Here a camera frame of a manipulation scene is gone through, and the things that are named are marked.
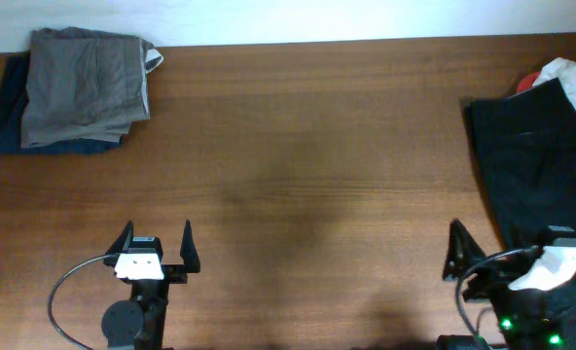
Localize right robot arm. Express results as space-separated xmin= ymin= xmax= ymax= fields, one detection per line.
xmin=436 ymin=219 xmax=576 ymax=350

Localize red cloth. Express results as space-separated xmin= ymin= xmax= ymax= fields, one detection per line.
xmin=516 ymin=72 xmax=540 ymax=93

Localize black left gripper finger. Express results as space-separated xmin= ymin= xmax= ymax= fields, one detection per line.
xmin=103 ymin=221 xmax=134 ymax=266
xmin=180 ymin=220 xmax=200 ymax=273

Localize folded navy blue garment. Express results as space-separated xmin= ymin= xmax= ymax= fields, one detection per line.
xmin=0 ymin=53 xmax=122 ymax=156

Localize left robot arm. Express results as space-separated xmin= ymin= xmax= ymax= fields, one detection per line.
xmin=101 ymin=222 xmax=200 ymax=350

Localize grey shorts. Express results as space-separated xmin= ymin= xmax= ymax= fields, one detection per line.
xmin=20 ymin=27 xmax=163 ymax=148

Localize black trousers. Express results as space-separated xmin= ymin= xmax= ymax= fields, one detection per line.
xmin=464 ymin=79 xmax=576 ymax=349

